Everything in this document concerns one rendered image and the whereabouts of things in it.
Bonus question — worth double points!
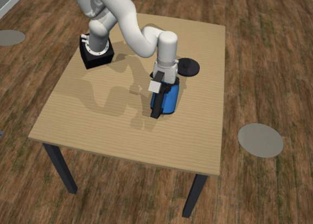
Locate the black round disk with center stud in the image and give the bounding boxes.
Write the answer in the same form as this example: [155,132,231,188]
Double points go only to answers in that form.
[178,58,200,77]

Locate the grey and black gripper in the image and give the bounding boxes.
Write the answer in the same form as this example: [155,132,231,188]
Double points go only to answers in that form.
[150,58,180,94]

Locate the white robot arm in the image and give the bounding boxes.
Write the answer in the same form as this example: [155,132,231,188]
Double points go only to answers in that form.
[76,0,179,93]

